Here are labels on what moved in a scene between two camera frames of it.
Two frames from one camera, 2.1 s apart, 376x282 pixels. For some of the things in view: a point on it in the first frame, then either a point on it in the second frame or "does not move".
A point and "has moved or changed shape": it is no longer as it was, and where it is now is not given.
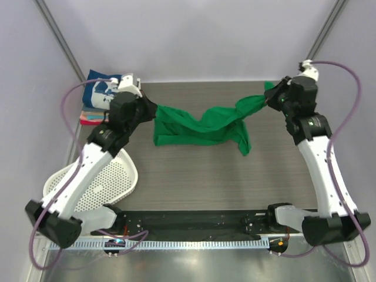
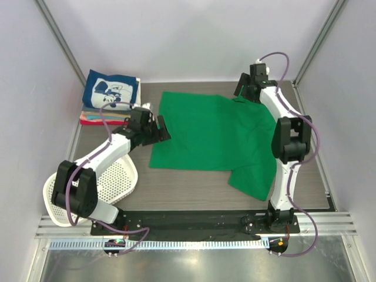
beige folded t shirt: [90, 113] does not move
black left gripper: [150, 107] -> [164, 134]
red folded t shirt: [84, 122] does not move
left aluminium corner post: [59, 37] does not move
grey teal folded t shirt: [93, 109] does not move
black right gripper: [272, 94] -> [245, 80]
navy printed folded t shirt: [97, 94] does not move
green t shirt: [215, 126] has moved or changed shape
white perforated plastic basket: [116, 180] does not move
